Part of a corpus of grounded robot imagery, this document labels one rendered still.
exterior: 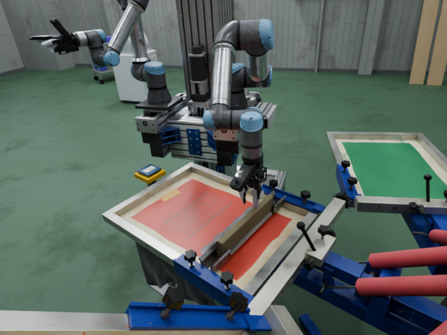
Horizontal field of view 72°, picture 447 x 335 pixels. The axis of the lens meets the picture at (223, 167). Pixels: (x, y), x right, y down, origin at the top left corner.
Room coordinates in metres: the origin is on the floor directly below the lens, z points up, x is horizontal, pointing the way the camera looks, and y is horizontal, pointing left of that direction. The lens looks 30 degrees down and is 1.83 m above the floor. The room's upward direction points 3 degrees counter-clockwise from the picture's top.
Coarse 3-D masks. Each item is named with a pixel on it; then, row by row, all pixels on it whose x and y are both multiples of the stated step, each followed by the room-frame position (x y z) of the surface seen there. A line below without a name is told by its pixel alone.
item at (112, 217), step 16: (176, 176) 1.42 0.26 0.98; (208, 176) 1.43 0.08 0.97; (224, 176) 1.38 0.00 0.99; (144, 192) 1.28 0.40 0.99; (112, 208) 1.16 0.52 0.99; (128, 208) 1.18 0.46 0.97; (288, 208) 1.12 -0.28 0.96; (112, 224) 1.07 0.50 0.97; (128, 224) 1.04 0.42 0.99; (144, 240) 0.93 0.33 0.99; (288, 240) 0.88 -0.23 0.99; (160, 256) 0.86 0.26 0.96; (176, 256) 0.83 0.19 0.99; (272, 256) 0.81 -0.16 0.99; (272, 272) 0.74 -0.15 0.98; (256, 288) 0.67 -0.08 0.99
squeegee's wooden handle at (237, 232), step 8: (264, 200) 1.05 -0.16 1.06; (272, 200) 1.07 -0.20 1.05; (256, 208) 1.00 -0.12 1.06; (264, 208) 1.02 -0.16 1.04; (248, 216) 0.95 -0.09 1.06; (256, 216) 0.98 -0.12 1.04; (264, 216) 1.02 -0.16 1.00; (240, 224) 0.91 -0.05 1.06; (248, 224) 0.93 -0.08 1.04; (256, 224) 0.98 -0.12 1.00; (232, 232) 0.87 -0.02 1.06; (240, 232) 0.89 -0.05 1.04; (248, 232) 0.93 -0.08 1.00; (224, 240) 0.83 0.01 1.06; (232, 240) 0.85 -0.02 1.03; (240, 240) 0.89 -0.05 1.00; (224, 248) 0.82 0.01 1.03; (232, 248) 0.85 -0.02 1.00
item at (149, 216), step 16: (144, 208) 1.19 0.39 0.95; (160, 208) 1.18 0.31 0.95; (144, 224) 1.07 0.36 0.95; (160, 224) 1.07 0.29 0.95; (176, 240) 0.96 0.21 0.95; (192, 240) 0.95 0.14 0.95; (208, 240) 0.95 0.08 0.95; (240, 256) 0.85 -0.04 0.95; (256, 256) 0.84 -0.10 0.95; (240, 272) 0.77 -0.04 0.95
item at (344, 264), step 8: (328, 256) 0.74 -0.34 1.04; (336, 256) 0.74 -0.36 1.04; (328, 264) 0.71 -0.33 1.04; (336, 264) 0.71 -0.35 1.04; (344, 264) 0.70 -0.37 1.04; (352, 264) 0.70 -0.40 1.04; (360, 264) 0.70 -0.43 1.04; (336, 272) 0.69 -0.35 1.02; (344, 272) 0.68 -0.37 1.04; (352, 272) 0.67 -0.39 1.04; (360, 272) 0.67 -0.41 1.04; (344, 280) 0.67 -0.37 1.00; (352, 280) 0.66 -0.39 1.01
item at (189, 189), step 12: (192, 180) 1.42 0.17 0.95; (192, 192) 1.30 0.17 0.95; (216, 192) 1.29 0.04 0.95; (240, 204) 1.18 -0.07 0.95; (252, 204) 1.17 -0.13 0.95; (228, 216) 1.09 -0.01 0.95; (276, 216) 1.07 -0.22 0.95; (264, 228) 1.00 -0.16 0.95; (276, 228) 0.99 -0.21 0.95; (264, 240) 0.93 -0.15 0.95
